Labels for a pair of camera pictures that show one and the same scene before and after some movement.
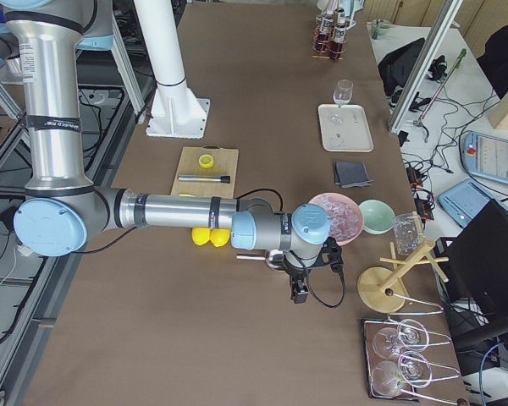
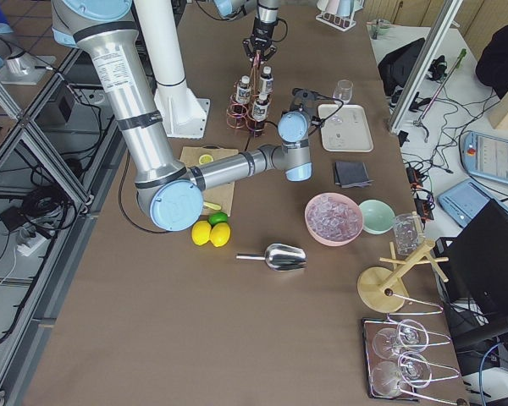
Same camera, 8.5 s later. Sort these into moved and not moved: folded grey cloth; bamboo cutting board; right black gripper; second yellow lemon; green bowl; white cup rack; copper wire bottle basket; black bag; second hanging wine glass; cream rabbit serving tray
Moved: copper wire bottle basket; right black gripper
Not moved: green bowl; cream rabbit serving tray; white cup rack; folded grey cloth; second hanging wine glass; bamboo cutting board; second yellow lemon; black bag
